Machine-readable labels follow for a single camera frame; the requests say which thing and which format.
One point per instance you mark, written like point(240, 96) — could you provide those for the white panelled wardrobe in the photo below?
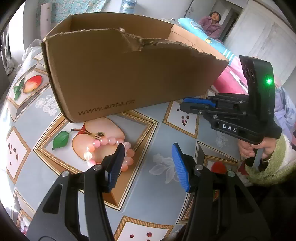
point(261, 30)

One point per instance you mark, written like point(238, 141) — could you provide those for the grey lace pillow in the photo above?
point(171, 21)

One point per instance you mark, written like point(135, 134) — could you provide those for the blue water bottle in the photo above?
point(128, 5)

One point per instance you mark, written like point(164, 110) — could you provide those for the person's right hand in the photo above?
point(245, 148)

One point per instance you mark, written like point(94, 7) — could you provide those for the lavender garment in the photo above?
point(286, 109)

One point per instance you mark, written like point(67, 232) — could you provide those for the blue printed pillow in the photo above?
point(217, 46)

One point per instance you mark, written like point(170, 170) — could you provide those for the teal floral cloth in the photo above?
point(78, 4)

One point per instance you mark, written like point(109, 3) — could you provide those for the person's right forearm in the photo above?
point(277, 166)

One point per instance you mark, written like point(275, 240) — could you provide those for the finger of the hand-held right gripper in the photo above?
point(192, 108)
point(196, 100)

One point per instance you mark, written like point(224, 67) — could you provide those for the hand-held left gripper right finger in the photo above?
point(182, 169)

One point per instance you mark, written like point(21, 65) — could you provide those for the brown cardboard box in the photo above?
point(115, 81)

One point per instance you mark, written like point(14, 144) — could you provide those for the pink floral blanket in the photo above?
point(229, 78)

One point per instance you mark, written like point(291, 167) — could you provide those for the white plastic bag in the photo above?
point(32, 47)

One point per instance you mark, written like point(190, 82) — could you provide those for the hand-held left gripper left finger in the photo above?
point(115, 171)

